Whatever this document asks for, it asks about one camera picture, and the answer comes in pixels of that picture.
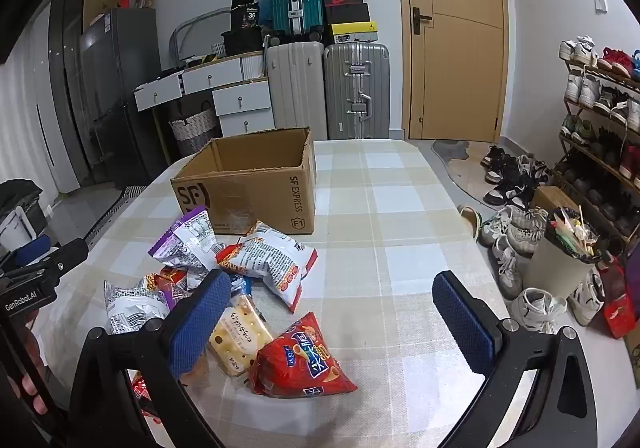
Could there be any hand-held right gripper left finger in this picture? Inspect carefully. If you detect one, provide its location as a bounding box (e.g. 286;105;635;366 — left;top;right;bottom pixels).
67;269;233;448

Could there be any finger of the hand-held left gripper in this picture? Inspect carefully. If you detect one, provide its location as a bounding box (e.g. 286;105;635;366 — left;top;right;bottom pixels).
9;234;53;269
27;238;90;279

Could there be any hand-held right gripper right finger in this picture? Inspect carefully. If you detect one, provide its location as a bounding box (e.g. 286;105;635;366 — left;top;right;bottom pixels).
432;270;598;448

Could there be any cream cracker packet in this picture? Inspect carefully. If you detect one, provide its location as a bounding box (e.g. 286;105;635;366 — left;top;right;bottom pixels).
207;294;274;377

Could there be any red cookie packet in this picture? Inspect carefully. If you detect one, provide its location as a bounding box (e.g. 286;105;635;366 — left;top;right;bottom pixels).
150;265;201;299

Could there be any silver and white snack packet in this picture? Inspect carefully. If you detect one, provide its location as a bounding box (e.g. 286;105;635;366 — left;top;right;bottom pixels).
103;278;171;336

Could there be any purple and white snack packet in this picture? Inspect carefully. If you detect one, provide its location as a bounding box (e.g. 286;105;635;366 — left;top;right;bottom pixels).
147;205;226;286

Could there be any white and red chip packet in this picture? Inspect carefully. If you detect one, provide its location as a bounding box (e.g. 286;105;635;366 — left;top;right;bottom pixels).
215;219;319;313

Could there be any red cone snack packet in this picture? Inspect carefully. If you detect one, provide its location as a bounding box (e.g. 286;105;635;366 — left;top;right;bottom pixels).
248;312;358;399

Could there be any brown cardboard box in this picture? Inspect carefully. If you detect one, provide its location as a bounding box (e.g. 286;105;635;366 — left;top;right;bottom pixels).
170;126;317;235

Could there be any person's left hand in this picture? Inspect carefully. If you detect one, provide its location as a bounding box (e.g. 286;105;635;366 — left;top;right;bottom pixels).
21;325;51;416

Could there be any white flat board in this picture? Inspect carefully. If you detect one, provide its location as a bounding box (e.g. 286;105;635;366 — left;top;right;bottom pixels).
0;207;37;249

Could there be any dark cloth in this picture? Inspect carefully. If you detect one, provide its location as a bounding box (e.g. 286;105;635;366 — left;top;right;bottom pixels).
0;179;48;229

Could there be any grey herringbone rug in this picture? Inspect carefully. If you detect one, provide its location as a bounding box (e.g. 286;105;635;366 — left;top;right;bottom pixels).
85;185;147;249

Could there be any red foil snack packet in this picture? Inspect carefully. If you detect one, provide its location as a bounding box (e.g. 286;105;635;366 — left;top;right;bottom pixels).
131;370;162;425

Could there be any pile of worn shoes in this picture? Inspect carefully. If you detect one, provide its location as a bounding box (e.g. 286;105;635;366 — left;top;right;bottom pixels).
459;145;608;333

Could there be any beige trash bin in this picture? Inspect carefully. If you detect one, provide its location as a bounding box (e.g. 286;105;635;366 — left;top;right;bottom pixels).
522;208;601;301

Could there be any checked tablecloth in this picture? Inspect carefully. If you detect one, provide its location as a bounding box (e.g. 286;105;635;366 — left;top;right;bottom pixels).
40;139;623;448

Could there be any white curtain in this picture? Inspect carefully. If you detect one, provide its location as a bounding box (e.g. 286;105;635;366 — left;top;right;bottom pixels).
0;12;81;193

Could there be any beige floor mat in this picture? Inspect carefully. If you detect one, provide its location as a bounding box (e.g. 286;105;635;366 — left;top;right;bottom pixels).
445;148;501;209

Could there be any plain cardboard box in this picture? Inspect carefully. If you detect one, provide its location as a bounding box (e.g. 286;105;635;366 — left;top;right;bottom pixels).
531;185;581;213

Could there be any red shopping bag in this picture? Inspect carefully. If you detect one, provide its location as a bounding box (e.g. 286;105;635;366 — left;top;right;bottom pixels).
600;260;638;340

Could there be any grey fridge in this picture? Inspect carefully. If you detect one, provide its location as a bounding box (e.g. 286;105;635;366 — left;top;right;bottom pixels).
79;8;166;189

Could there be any wicker laundry basket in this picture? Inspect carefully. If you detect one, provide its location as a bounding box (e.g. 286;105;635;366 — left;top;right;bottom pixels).
167;100;221;156

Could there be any wooden shoe rack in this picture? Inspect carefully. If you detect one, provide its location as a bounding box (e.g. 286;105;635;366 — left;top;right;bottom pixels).
552;35;640;249

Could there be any white drawer cabinet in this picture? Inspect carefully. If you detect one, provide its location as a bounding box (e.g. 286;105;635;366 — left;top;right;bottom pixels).
134;52;276;139

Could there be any white suitcase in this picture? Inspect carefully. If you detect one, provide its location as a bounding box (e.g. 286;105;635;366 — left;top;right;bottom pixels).
265;42;328;141

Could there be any wooden door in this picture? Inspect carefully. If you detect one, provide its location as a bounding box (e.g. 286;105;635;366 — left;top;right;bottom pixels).
393;0;510;141

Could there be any silver suitcase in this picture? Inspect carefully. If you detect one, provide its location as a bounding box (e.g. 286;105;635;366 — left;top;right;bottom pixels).
322;44;391;140

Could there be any shoe rack with shoes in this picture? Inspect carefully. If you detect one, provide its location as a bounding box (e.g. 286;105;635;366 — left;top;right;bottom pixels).
557;35;640;236

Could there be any black storage basket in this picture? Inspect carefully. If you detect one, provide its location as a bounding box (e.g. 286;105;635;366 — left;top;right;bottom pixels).
221;28;266;56

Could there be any black printed bag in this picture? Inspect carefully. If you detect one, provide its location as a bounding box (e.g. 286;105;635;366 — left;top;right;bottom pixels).
230;0;263;31

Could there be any yellow and black shoe box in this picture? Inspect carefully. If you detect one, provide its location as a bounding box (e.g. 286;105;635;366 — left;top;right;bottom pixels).
330;21;379;46

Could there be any grey metal frame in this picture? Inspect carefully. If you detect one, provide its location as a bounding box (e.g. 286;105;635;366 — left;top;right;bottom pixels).
169;8;236;66

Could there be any dark door handle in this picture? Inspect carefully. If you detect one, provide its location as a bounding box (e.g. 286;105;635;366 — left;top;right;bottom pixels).
411;6;433;36

